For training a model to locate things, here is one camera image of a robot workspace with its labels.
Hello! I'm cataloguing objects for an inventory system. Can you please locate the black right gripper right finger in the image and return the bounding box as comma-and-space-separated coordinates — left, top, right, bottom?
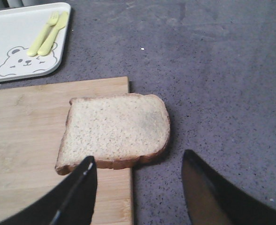
181, 150, 276, 225

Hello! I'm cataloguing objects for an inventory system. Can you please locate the yellow plastic fork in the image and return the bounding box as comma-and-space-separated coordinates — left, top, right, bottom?
27, 11, 59, 57

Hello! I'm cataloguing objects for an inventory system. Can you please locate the white bear-print tray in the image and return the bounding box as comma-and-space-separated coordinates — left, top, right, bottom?
0, 2, 71, 82

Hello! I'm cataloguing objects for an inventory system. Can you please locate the wooden cutting board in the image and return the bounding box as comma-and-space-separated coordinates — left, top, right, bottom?
0, 76, 129, 221

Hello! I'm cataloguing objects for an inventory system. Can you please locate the grey curtain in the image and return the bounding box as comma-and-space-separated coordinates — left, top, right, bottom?
0, 0, 44, 10

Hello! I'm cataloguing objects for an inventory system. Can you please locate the yellow plastic knife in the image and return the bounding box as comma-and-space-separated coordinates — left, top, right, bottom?
37, 11, 69, 56

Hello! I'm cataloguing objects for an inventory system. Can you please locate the white bread slice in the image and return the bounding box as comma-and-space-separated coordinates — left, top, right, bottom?
55, 93, 170, 175

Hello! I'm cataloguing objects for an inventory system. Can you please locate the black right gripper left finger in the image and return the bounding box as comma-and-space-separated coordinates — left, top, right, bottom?
0, 156, 98, 225

